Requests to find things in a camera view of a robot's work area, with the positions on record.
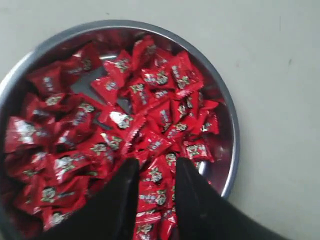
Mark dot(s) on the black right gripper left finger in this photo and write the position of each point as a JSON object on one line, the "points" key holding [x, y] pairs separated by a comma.
{"points": [[109, 215]]}

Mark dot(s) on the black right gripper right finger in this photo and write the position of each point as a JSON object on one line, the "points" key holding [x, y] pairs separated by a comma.
{"points": [[202, 214]]}

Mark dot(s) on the round steel bowl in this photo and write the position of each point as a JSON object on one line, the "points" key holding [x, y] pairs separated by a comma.
{"points": [[104, 35]]}

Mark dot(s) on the pile of red wrapped candies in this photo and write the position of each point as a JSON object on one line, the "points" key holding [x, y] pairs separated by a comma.
{"points": [[87, 116]]}

